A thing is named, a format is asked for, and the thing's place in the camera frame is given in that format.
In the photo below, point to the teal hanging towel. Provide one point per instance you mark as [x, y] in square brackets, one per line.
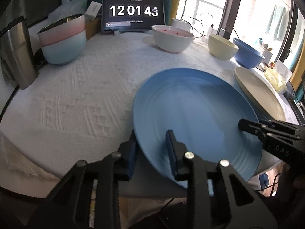
[276, 21]

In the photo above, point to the stainless steel kettle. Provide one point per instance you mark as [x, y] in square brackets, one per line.
[16, 52]

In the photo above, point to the dark window frame post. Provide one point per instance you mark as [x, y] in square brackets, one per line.
[231, 4]

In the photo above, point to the white bowl with pink inside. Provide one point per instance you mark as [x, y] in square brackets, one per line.
[170, 43]

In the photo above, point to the tablet with clock display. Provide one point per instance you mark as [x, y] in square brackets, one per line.
[133, 10]

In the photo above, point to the white packet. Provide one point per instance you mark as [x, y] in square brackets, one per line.
[284, 71]

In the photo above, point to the white perforated basket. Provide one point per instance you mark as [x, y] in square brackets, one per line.
[265, 51]

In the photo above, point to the light blue bowl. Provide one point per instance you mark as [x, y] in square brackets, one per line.
[64, 52]

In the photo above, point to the beige plate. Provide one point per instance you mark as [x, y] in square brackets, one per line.
[259, 93]

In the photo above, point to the small white box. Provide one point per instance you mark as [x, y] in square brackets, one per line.
[93, 9]

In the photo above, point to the white textured tablecloth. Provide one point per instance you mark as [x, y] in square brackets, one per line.
[83, 100]

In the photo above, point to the white charger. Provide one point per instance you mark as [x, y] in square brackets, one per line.
[212, 31]

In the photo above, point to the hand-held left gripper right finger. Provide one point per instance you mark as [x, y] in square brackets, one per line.
[170, 145]

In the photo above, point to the blue plate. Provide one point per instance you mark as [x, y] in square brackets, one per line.
[195, 105]

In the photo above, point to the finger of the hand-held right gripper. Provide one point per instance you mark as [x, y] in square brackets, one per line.
[250, 127]
[274, 124]

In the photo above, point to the white cylindrical holder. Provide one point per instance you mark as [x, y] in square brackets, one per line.
[180, 23]

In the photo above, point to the pale yellow bowl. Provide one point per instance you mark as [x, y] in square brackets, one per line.
[221, 50]

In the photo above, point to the clear plastic bag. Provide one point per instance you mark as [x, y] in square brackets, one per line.
[73, 4]

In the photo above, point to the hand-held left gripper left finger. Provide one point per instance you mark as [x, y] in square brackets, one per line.
[129, 157]

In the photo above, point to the yellow wipes pack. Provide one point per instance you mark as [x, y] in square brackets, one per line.
[274, 80]

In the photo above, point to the brown cardboard box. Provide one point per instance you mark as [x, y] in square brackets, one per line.
[93, 27]

